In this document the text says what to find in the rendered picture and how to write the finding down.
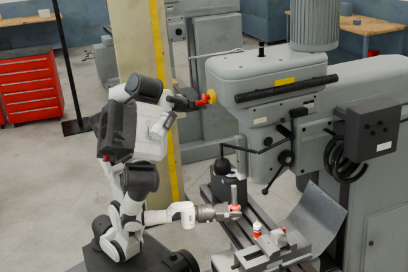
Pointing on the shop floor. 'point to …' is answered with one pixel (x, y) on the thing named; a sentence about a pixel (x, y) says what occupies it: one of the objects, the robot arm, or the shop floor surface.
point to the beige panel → (145, 57)
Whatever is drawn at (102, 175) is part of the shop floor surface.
